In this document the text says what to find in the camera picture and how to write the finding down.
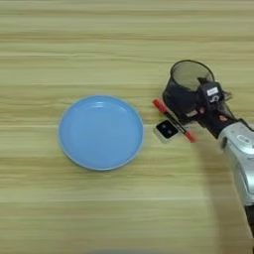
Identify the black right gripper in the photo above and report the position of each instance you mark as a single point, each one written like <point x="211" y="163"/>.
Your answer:
<point x="215" y="119"/>

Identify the black mesh pen cup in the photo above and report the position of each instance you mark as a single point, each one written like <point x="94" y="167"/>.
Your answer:
<point x="178" y="92"/>

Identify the small black white square box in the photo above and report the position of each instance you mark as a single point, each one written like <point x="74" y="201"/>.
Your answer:
<point x="167" y="129"/>

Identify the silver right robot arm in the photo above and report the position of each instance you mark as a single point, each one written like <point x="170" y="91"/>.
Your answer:
<point x="239" y="155"/>

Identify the black box with white label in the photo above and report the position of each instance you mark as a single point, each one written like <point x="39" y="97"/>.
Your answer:
<point x="211" y="94"/>

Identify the red and black marker pen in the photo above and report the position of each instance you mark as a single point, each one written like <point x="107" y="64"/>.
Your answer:
<point x="159" y="106"/>

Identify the round blue plate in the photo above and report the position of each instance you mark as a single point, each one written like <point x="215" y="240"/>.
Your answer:
<point x="101" y="134"/>

